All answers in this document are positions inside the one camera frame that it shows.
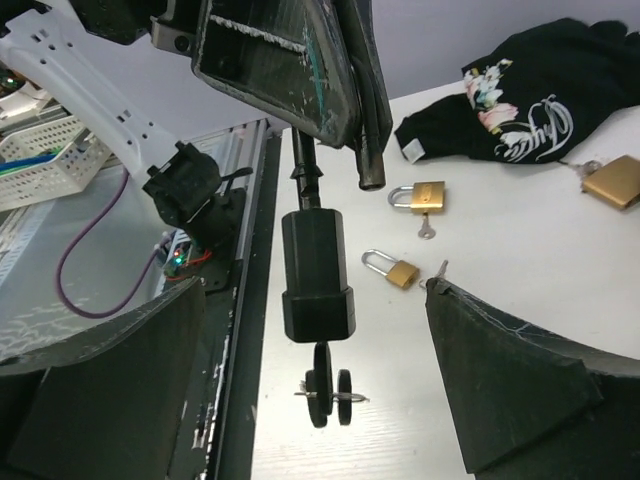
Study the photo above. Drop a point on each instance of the silver keys of small padlock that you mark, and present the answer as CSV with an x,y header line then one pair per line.
x,y
441,273

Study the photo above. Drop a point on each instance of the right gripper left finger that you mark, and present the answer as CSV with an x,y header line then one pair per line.
x,y
105,403

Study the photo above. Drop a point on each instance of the black printed garment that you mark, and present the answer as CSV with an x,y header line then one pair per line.
x,y
534,98

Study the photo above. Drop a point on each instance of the white perforated basket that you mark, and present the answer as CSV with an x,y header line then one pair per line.
x,y
49,161

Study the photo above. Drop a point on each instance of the black padlock shackle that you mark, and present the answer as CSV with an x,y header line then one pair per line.
x,y
318,303

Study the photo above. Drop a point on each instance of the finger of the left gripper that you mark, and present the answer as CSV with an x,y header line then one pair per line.
x,y
355,23
285,58

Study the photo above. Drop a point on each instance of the medium brass padlock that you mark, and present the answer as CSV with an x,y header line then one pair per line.
x,y
420,198

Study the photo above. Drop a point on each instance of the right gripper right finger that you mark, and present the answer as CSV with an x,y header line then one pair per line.
x,y
527,401

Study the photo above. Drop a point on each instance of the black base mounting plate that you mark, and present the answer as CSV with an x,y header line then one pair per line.
x,y
215,439

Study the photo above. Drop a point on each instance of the black-headed keys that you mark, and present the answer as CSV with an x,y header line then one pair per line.
x,y
322,396

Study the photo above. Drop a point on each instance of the brass padlock near pillow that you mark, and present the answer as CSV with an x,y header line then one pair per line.
x,y
616,183

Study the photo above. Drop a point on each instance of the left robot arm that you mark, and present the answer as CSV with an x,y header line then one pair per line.
x,y
43,41

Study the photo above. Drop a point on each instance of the small brass padlock long shackle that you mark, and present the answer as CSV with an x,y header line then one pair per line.
x,y
397,272

